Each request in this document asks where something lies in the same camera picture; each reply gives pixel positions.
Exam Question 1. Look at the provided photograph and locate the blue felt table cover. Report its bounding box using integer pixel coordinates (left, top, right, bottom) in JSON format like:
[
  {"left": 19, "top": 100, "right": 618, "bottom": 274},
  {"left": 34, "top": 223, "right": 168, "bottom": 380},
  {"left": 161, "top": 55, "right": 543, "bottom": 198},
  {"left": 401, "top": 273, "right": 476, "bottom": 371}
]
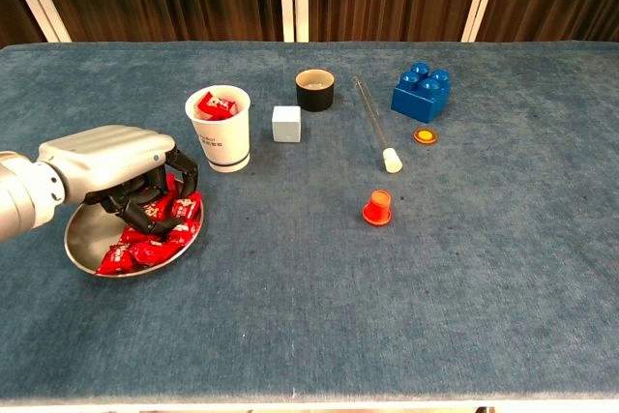
[{"left": 0, "top": 41, "right": 619, "bottom": 404}]

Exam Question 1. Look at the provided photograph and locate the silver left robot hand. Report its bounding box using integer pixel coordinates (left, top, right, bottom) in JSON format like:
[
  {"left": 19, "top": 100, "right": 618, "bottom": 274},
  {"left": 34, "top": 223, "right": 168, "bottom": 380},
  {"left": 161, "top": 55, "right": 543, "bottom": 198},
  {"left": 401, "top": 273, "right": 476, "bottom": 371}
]
[{"left": 37, "top": 124, "right": 200, "bottom": 238}]

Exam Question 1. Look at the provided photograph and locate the light blue cube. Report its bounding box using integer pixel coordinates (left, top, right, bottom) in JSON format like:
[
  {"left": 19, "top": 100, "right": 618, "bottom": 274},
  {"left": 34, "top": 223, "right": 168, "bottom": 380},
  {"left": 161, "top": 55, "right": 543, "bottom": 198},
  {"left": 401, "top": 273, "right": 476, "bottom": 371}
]
[{"left": 271, "top": 104, "right": 303, "bottom": 144}]

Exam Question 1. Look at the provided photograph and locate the orange round disc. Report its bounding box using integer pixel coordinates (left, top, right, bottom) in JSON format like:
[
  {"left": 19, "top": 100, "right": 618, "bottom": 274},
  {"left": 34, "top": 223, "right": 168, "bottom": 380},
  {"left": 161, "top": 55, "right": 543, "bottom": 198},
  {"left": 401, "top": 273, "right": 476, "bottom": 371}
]
[{"left": 412, "top": 127, "right": 439, "bottom": 146}]

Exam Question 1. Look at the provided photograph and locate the small red cap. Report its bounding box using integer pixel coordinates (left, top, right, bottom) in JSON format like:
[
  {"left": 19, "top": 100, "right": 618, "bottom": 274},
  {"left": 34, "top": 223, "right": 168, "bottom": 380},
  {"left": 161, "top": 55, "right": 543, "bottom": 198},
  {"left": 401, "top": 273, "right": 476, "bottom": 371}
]
[{"left": 361, "top": 189, "right": 393, "bottom": 227}]

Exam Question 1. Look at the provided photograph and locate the white paper cup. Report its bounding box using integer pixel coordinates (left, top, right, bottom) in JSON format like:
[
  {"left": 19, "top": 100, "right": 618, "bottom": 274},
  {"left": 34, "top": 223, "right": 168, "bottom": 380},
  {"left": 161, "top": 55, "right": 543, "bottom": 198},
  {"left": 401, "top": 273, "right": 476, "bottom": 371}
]
[{"left": 184, "top": 84, "right": 252, "bottom": 174}]

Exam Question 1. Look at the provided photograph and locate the blue building block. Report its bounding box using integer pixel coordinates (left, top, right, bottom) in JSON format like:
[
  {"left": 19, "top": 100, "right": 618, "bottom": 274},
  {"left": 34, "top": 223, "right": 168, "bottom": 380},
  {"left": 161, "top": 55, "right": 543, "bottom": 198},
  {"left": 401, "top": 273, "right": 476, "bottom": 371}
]
[{"left": 390, "top": 61, "right": 453, "bottom": 125}]

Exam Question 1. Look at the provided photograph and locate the glass tube white stopper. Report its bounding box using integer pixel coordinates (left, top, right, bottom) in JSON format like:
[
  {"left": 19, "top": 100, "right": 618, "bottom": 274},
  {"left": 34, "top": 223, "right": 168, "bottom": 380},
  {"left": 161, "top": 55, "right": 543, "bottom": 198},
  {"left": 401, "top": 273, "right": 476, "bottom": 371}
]
[{"left": 351, "top": 75, "right": 404, "bottom": 174}]

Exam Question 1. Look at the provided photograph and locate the round steel plate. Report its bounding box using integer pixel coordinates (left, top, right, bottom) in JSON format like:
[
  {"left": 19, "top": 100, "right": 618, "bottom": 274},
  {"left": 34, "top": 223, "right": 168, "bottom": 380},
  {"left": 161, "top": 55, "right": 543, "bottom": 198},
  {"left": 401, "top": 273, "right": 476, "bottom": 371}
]
[{"left": 64, "top": 175, "right": 205, "bottom": 280}]

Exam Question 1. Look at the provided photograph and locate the black cup beige inside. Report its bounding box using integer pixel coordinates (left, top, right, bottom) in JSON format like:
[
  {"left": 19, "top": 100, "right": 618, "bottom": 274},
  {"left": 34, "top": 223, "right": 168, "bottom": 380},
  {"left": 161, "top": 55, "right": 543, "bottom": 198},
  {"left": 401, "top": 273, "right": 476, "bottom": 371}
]
[{"left": 294, "top": 69, "right": 337, "bottom": 113}]

